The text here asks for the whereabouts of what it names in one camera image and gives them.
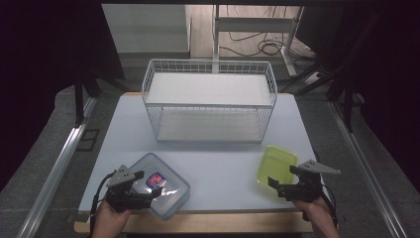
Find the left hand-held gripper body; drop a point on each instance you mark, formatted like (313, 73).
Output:
(124, 195)

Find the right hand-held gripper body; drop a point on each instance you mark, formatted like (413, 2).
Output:
(308, 190)

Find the green plastic food container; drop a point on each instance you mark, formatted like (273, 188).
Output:
(275, 163)

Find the clear food container blue lid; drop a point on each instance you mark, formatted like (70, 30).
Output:
(175, 195)

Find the person's right hand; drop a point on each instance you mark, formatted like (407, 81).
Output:
(312, 206)

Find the person's left hand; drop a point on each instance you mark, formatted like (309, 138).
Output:
(110, 216)

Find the black metal stand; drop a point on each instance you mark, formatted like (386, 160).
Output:
(79, 99)
(347, 105)

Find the white power strip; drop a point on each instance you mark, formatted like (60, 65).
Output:
(312, 78)

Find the black curtain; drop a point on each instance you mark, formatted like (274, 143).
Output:
(389, 82)
(39, 82)

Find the white cabinet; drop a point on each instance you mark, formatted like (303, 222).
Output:
(145, 29)

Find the aluminium rail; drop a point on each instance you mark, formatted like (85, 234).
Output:
(366, 168)
(52, 178)

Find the white metal desk frame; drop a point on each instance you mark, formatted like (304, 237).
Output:
(256, 24)

